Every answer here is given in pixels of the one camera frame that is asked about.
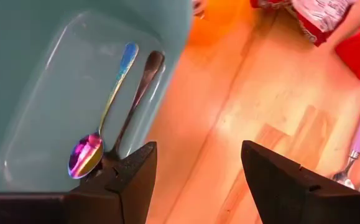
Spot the black metal spoon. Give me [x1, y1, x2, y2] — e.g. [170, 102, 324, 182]
[100, 50, 167, 169]

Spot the iridescent rainbow spoon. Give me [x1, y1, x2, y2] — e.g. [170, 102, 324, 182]
[67, 42, 140, 180]

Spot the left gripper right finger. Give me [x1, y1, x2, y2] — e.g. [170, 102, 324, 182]
[241, 140, 339, 224]

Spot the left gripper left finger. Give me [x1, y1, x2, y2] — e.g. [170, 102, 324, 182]
[67, 141, 158, 224]

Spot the red ramen packet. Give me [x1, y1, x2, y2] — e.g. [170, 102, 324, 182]
[249, 0, 359, 47]

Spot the orange plastic bin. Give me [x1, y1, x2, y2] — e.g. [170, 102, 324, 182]
[187, 0, 257, 47]

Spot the green plastic bin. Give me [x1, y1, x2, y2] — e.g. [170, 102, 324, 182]
[0, 0, 195, 194]

